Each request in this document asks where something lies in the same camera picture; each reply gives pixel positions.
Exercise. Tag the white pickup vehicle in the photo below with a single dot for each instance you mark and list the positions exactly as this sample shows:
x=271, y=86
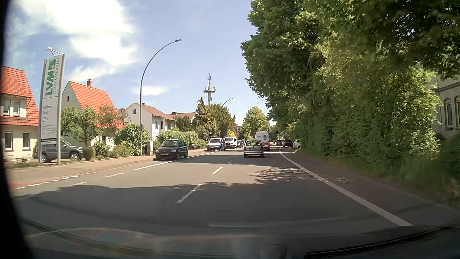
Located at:
x=230, y=142

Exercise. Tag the white estate car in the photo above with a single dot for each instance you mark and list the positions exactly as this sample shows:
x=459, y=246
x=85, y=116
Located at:
x=216, y=144

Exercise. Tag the dark conifer trees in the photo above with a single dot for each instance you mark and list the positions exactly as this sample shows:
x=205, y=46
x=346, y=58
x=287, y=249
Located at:
x=210, y=118

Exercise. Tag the round green tree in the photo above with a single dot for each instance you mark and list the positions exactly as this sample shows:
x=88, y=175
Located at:
x=256, y=120

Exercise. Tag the silver car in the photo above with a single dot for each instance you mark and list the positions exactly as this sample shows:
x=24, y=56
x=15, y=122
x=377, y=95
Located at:
x=253, y=148

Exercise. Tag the white van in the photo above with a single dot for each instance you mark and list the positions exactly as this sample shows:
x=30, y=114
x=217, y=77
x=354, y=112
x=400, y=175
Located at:
x=262, y=138

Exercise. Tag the telecom tower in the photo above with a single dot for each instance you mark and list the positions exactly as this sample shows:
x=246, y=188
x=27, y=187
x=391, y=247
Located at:
x=209, y=90

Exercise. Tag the green hedge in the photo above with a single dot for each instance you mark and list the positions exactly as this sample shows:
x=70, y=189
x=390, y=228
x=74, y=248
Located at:
x=181, y=138

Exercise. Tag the black car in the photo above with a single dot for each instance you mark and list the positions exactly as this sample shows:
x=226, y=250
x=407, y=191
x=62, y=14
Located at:
x=287, y=143

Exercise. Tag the dark green car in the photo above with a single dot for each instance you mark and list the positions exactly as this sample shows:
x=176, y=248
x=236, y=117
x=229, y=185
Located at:
x=172, y=149

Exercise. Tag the grey asphalt road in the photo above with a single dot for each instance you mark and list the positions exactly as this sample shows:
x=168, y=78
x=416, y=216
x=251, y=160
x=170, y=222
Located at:
x=237, y=201

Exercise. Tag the white house with brown roof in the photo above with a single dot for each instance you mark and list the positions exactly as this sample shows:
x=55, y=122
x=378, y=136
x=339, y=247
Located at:
x=151, y=120

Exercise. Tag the grey street cabinet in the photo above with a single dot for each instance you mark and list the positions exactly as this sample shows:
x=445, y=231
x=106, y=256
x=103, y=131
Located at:
x=150, y=147

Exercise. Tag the green bushes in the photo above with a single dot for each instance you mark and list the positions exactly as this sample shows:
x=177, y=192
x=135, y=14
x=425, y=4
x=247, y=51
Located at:
x=122, y=142

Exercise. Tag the car's own bonnet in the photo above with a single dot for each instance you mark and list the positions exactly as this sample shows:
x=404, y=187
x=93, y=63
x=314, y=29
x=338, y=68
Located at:
x=201, y=243

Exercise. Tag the row of large green trees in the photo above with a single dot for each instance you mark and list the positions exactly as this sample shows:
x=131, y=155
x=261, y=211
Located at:
x=345, y=79

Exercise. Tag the white house with orange roof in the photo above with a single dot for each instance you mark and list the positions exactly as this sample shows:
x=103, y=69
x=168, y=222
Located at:
x=90, y=99

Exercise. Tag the small leafy tree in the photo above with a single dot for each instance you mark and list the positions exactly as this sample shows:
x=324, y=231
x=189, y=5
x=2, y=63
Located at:
x=84, y=124

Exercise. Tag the road markings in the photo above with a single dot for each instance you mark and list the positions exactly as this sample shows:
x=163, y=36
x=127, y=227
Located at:
x=359, y=199

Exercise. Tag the grey parked car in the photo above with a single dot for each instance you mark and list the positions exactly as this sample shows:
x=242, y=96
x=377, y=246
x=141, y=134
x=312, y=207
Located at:
x=61, y=151

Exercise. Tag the tall green white sign pylon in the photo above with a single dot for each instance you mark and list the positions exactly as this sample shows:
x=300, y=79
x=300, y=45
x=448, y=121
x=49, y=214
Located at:
x=52, y=104

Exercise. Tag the cream house with red roof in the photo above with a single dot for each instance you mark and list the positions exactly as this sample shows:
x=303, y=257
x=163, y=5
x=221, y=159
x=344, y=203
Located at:
x=16, y=115

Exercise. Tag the grey building with windows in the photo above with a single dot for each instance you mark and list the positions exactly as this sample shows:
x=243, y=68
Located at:
x=449, y=108

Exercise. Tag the curved grey lamp post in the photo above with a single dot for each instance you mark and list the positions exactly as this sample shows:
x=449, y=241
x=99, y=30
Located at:
x=142, y=93
x=223, y=104

